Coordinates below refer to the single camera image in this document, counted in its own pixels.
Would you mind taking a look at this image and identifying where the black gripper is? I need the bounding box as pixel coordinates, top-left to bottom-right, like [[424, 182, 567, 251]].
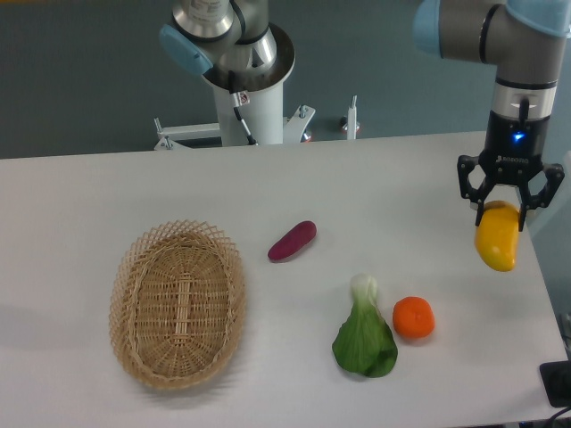
[[457, 111, 565, 232]]

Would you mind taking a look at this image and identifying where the yellow mango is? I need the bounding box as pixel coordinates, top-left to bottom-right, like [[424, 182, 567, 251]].
[[474, 201, 519, 272]]

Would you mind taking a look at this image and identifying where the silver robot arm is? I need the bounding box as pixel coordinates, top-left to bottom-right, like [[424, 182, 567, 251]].
[[413, 1, 570, 226]]

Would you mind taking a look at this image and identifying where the woven wicker basket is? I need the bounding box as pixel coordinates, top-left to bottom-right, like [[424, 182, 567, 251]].
[[109, 220, 246, 390]]

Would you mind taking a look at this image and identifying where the orange tangerine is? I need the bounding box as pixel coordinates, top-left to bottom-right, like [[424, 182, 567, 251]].
[[393, 296, 435, 340]]

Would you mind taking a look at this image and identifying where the black device at table edge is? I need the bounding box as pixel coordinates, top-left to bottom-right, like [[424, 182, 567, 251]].
[[539, 360, 570, 407]]

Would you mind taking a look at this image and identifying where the purple sweet potato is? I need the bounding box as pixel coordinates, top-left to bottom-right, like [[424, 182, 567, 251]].
[[267, 220, 318, 262]]

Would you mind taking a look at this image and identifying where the green bok choy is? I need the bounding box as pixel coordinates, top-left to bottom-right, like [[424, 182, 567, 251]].
[[332, 273, 398, 378]]

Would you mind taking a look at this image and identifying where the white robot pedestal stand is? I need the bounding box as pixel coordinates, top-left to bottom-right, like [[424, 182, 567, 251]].
[[154, 24, 316, 150]]

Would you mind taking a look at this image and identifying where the grey cable on pedestal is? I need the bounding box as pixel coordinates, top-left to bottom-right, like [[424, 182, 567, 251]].
[[228, 70, 259, 146]]

